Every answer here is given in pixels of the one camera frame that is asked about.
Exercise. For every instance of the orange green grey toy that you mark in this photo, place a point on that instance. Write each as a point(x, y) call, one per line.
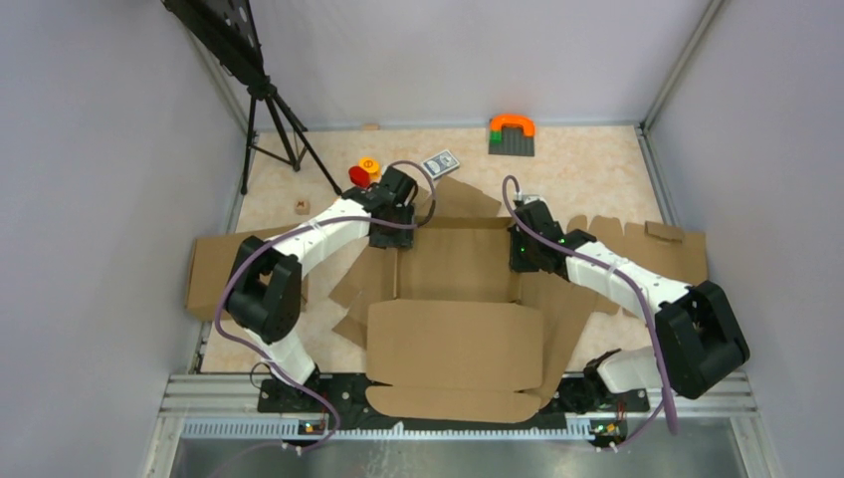
point(511, 135)

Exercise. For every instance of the folded brown cardboard box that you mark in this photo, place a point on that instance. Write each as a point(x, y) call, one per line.
point(210, 267)

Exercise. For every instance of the flat cardboard blank at right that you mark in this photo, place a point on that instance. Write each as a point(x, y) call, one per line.
point(663, 249)

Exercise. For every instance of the small red toy piece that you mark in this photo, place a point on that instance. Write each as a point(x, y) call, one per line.
point(365, 173)

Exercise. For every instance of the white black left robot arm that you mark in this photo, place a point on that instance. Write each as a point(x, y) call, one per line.
point(264, 292)

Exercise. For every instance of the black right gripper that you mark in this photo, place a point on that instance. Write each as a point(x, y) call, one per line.
point(516, 264)

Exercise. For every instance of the large cardboard box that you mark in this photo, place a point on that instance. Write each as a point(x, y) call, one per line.
point(451, 332)

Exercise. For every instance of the flat cardboard blank underneath left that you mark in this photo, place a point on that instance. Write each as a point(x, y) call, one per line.
point(458, 199)

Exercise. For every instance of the small wooden letter cube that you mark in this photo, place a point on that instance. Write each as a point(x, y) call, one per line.
point(302, 207)

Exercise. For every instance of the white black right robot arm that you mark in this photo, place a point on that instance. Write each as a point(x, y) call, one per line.
point(697, 340)

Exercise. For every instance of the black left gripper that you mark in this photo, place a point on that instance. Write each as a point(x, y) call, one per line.
point(402, 239)

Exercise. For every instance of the black tripod stand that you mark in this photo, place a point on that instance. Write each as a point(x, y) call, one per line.
point(228, 30)

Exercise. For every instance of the aluminium frame rail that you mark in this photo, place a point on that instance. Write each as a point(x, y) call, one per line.
point(229, 406)

